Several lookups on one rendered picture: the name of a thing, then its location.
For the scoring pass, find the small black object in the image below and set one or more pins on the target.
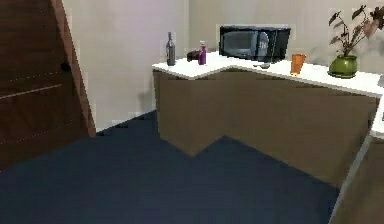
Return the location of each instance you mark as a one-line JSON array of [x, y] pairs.
[[192, 55]]

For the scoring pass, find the brown counter with white top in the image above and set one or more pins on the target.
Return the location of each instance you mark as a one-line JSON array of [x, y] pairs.
[[266, 113]]

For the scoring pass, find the dark brown wooden door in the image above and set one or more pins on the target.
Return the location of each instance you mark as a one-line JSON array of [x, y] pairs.
[[33, 83]]

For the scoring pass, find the black microwave oven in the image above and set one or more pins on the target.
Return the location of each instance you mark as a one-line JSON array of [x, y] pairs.
[[253, 43]]

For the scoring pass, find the house plant in green pot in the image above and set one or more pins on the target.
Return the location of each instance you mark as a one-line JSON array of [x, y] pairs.
[[346, 60]]

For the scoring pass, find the small grey flat object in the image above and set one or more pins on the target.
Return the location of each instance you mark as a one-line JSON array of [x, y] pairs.
[[263, 65]]

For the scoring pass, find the dark grey glass bottle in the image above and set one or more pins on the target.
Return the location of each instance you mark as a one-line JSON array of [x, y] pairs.
[[170, 50]]

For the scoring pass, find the orange cup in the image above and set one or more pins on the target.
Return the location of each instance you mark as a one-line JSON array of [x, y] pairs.
[[297, 63]]

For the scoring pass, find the purple spray bottle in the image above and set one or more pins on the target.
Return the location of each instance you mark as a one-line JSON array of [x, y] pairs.
[[202, 54]]

